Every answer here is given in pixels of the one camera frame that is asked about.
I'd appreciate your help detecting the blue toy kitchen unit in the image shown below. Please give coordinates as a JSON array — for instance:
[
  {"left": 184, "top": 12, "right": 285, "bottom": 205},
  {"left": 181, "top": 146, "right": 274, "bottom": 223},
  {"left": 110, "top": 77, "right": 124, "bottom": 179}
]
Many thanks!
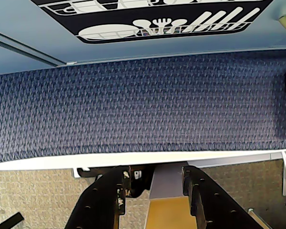
[{"left": 0, "top": 0, "right": 286, "bottom": 77}]

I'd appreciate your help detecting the dishwasher door with dish print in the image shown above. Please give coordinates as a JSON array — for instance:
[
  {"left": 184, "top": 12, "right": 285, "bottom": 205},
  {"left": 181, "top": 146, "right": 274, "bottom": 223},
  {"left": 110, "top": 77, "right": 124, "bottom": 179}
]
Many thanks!
[{"left": 0, "top": 0, "right": 281, "bottom": 65}]

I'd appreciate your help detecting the black flat bar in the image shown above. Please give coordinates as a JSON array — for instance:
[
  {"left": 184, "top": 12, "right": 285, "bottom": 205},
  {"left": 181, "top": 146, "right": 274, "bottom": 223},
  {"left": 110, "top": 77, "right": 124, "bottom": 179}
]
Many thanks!
[{"left": 0, "top": 212, "right": 25, "bottom": 229}]

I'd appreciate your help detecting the gray and yellow block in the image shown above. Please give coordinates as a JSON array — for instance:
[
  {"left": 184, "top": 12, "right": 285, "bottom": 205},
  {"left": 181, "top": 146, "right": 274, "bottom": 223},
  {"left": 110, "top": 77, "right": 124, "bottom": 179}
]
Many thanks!
[{"left": 144, "top": 164, "right": 199, "bottom": 229}]

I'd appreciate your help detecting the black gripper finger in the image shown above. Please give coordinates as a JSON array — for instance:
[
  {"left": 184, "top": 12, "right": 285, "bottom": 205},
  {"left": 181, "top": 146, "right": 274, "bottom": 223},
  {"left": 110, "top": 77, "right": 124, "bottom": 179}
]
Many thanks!
[
  {"left": 64, "top": 166, "right": 132, "bottom": 229},
  {"left": 182, "top": 166, "right": 268, "bottom": 229}
]

